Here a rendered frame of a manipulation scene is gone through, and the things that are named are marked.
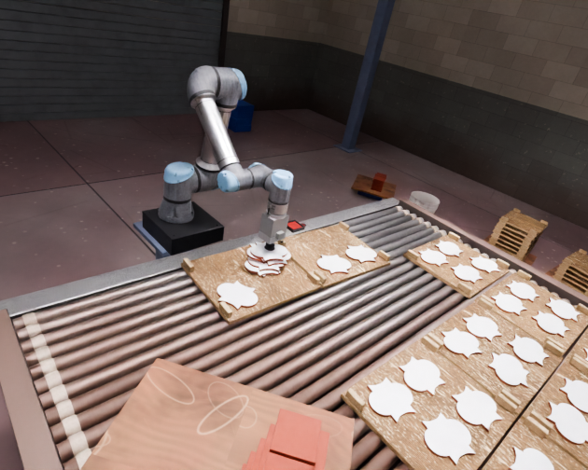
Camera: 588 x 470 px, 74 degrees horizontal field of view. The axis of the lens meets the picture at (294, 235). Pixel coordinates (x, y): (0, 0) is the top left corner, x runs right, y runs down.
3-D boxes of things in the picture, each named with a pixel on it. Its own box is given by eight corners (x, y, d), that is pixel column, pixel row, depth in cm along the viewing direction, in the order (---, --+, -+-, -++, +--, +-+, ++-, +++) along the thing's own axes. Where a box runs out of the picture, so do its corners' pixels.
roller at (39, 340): (21, 349, 110) (18, 337, 108) (409, 218, 233) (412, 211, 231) (25, 361, 107) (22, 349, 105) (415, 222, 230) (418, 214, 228)
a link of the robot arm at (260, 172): (239, 162, 142) (259, 174, 136) (263, 159, 149) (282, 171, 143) (236, 182, 146) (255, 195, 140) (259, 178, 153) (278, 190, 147)
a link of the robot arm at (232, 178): (182, 56, 134) (234, 186, 129) (209, 59, 141) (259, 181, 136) (170, 77, 142) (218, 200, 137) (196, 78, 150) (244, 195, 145)
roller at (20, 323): (13, 326, 116) (10, 314, 114) (396, 211, 239) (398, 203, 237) (17, 338, 113) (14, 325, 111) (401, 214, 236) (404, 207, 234)
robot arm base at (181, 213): (151, 211, 172) (151, 190, 167) (181, 204, 182) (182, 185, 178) (170, 227, 164) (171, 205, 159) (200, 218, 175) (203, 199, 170)
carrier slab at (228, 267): (180, 266, 148) (180, 262, 147) (268, 242, 173) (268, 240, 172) (229, 325, 127) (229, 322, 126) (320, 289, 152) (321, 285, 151)
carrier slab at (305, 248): (272, 242, 174) (273, 240, 173) (338, 227, 198) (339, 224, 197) (323, 289, 152) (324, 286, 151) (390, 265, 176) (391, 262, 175)
